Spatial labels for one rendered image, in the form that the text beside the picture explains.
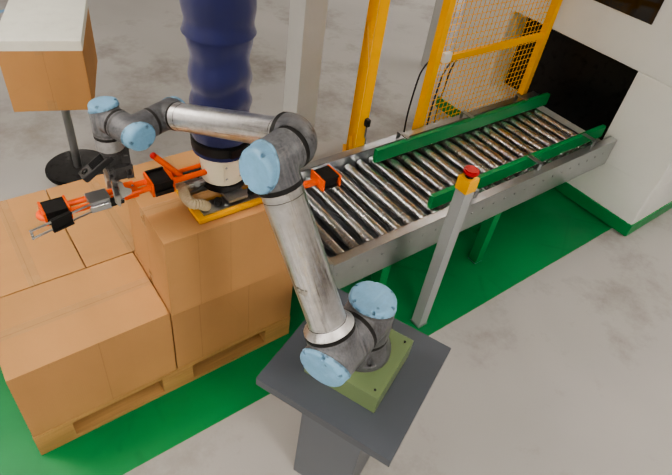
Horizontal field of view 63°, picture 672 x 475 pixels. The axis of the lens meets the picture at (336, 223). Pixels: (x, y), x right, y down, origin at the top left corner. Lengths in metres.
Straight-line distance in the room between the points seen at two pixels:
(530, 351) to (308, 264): 2.01
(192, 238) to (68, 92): 1.55
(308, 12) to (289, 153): 2.10
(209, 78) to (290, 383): 1.02
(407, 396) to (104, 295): 1.28
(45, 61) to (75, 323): 1.50
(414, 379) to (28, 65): 2.48
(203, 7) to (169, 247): 0.82
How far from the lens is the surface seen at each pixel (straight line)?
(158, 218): 2.13
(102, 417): 2.73
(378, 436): 1.83
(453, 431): 2.80
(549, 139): 3.95
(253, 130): 1.51
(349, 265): 2.53
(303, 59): 3.47
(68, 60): 3.30
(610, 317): 3.65
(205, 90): 1.89
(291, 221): 1.36
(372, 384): 1.82
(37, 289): 2.53
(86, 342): 2.31
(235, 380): 2.77
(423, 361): 2.02
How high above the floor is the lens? 2.35
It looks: 41 degrees down
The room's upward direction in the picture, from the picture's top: 9 degrees clockwise
